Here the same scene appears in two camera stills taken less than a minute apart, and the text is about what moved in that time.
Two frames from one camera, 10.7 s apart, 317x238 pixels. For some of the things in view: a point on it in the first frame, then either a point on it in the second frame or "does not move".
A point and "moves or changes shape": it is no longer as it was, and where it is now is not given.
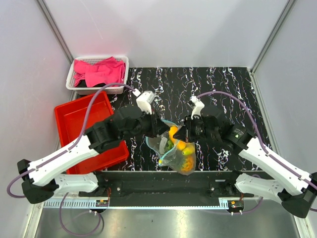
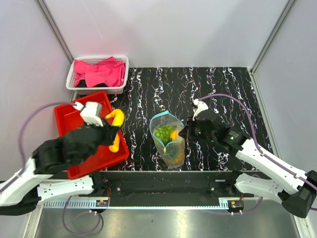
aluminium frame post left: [55, 31] does not move
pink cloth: [109, 71] does not move
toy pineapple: [188, 165] to [180, 159]
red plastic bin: [72, 117] does not move
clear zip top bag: [173, 152] moves or changes shape
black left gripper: [157, 125] to [110, 132]
